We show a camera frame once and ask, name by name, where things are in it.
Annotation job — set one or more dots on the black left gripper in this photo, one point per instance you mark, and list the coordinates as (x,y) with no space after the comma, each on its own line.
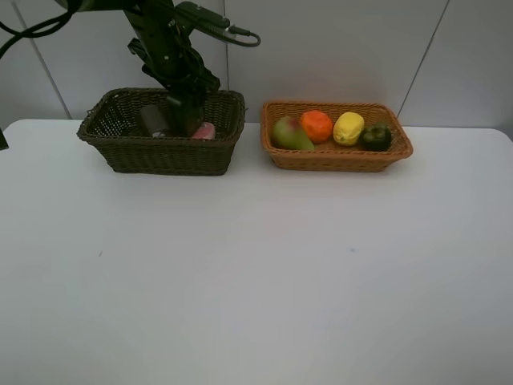
(164,46)

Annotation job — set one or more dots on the pink lotion bottle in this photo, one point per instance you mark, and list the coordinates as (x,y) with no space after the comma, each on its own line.
(206,131)

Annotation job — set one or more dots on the dark green pump bottle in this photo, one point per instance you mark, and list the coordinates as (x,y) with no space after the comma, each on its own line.
(154,121)

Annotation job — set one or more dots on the green red pear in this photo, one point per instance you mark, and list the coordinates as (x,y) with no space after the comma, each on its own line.
(288,134)

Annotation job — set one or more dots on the orange mandarin fruit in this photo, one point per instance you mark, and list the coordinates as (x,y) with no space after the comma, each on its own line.
(317,126)

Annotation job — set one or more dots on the yellow lemon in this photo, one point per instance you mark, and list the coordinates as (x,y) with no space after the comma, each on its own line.
(348,128)

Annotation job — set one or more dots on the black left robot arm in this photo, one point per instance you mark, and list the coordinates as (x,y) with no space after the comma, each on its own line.
(152,9)

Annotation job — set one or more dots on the dark brown wicker basket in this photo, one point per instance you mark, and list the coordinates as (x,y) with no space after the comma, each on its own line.
(113,126)

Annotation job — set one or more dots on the orange wicker basket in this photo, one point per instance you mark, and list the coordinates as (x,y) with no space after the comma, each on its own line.
(330,156)

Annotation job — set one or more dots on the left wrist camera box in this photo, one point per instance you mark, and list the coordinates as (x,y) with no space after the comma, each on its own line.
(203,20)

